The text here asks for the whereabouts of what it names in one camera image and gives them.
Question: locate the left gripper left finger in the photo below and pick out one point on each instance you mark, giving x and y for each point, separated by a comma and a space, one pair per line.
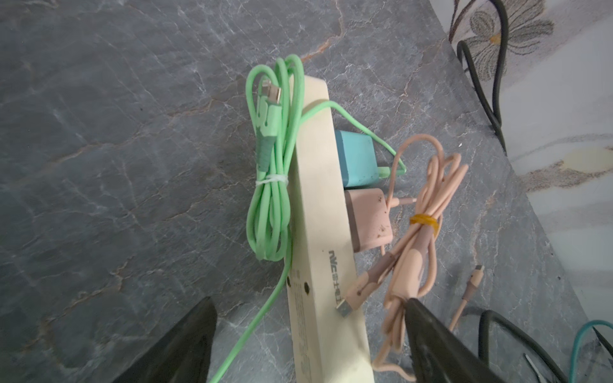
183, 354

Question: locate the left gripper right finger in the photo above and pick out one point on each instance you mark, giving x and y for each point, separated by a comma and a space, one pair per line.
437, 355

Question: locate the beige power strip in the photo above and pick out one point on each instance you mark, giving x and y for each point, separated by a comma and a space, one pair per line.
327, 346

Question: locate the pink charger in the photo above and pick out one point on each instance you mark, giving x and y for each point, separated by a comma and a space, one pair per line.
368, 218

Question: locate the teal charger far end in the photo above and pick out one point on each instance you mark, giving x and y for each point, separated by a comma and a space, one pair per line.
357, 159

